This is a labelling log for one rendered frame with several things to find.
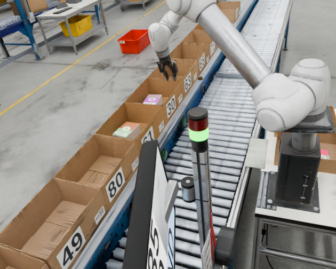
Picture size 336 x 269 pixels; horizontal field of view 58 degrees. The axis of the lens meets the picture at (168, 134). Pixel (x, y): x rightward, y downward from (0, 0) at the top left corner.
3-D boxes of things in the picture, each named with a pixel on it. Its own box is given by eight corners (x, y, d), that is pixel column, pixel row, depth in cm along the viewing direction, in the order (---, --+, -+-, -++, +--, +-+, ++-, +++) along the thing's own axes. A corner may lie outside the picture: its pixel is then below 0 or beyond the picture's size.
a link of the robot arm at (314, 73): (333, 103, 136) (341, 56, 124) (314, 122, 127) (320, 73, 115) (298, 94, 147) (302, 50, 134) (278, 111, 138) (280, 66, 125)
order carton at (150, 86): (165, 126, 212) (162, 105, 202) (128, 121, 222) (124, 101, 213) (184, 99, 241) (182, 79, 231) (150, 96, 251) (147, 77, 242)
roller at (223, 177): (240, 187, 182) (240, 181, 179) (160, 172, 201) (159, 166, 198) (241, 181, 186) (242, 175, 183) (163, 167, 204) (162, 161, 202)
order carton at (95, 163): (109, 212, 155) (100, 188, 145) (62, 200, 165) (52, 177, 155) (142, 162, 183) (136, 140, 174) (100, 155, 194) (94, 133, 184)
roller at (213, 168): (242, 180, 187) (242, 173, 184) (164, 166, 206) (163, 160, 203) (244, 174, 190) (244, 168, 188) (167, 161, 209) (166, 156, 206)
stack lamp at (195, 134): (206, 142, 76) (204, 122, 72) (186, 140, 78) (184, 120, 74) (210, 131, 79) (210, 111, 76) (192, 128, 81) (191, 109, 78)
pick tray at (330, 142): (344, 175, 173) (348, 162, 167) (273, 165, 187) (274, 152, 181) (340, 145, 194) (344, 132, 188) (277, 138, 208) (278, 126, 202)
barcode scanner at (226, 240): (238, 240, 120) (238, 226, 113) (231, 269, 112) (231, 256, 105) (221, 236, 122) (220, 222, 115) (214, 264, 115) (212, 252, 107)
